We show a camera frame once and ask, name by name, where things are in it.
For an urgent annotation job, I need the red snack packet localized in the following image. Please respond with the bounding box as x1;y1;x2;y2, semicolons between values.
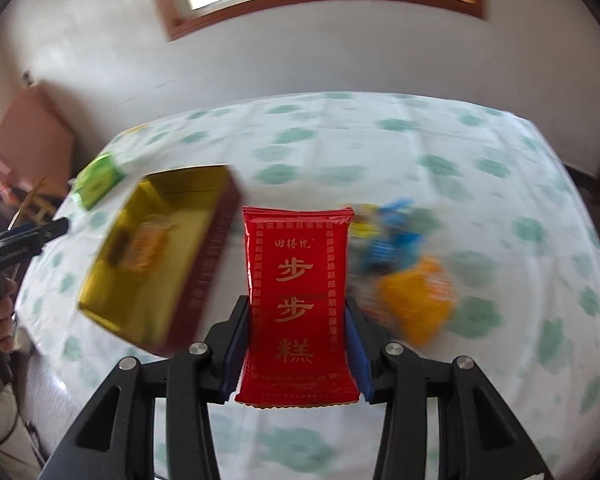
234;205;362;408

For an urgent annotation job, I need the green tissue pack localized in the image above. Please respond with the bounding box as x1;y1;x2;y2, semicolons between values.
71;152;127;211

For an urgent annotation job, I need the cloud print tablecloth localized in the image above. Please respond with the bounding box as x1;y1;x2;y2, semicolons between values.
12;91;600;480

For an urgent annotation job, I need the gold tin box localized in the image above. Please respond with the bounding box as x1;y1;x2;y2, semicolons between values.
76;164;243;358

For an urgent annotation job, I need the person's left hand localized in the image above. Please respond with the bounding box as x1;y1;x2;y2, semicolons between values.
0;279;19;356

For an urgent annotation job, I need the orange clear snack packet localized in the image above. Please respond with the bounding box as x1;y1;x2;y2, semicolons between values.
125;215;173;273

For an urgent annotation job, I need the blue candy packet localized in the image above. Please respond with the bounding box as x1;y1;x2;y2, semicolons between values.
360;232;426;273

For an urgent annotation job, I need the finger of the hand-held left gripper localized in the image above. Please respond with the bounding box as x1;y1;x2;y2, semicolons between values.
10;216;72;246

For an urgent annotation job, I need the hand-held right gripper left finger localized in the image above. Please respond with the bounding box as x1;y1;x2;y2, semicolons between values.
39;295;252;480

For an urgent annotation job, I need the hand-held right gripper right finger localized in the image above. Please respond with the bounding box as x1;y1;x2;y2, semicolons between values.
345;304;552;480

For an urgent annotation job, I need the wooden chair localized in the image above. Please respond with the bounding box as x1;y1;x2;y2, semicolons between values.
7;175;63;233

